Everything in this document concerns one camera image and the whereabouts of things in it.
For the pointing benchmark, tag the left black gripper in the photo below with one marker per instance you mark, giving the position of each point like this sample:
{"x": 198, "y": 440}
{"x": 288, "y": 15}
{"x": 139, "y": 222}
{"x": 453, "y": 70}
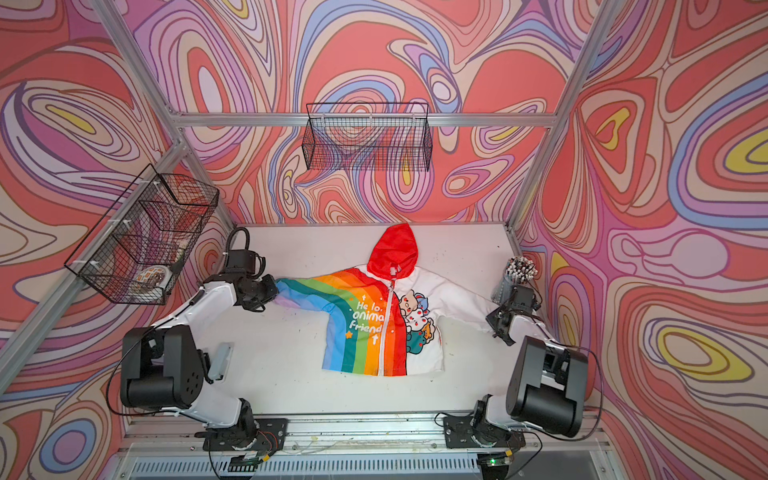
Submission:
{"x": 271, "y": 291}

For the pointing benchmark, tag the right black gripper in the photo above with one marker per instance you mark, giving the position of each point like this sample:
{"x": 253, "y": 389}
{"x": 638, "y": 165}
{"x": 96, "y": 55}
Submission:
{"x": 493, "y": 319}

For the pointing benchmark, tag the rainbow red white kids jacket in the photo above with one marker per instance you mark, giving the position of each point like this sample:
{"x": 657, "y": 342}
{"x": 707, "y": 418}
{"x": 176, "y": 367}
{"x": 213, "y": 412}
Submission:
{"x": 383, "y": 315}

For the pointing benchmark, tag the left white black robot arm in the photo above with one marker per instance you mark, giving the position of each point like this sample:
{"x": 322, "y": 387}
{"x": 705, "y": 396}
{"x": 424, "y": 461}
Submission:
{"x": 162, "y": 371}

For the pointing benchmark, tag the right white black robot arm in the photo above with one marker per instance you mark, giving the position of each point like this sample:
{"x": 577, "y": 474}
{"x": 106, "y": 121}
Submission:
{"x": 548, "y": 385}

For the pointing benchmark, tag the clear cup of pencils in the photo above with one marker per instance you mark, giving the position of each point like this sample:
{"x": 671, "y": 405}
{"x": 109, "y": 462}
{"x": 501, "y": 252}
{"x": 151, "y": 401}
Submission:
{"x": 518, "y": 270}

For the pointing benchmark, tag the grey rectangular case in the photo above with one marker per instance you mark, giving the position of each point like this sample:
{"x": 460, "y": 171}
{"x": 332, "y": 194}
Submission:
{"x": 220, "y": 361}

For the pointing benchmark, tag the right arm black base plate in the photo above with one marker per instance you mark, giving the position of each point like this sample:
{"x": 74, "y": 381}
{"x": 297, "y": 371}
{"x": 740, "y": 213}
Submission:
{"x": 462, "y": 432}

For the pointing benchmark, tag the black wire basket left wall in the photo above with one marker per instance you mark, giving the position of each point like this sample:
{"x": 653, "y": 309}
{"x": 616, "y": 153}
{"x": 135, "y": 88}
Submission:
{"x": 156, "y": 220}

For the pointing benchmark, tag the black wire basket wall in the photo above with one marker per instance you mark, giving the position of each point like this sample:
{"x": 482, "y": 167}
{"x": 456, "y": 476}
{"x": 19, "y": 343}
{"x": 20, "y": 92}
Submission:
{"x": 368, "y": 136}
{"x": 156, "y": 220}

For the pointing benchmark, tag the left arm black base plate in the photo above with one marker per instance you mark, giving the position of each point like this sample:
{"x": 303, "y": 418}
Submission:
{"x": 262, "y": 435}

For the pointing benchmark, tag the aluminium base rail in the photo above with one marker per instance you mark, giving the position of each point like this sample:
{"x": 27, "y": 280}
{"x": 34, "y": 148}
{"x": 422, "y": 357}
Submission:
{"x": 359, "y": 446}

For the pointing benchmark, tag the black wire basket back wall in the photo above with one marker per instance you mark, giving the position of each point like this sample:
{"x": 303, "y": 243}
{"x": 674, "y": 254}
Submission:
{"x": 368, "y": 136}

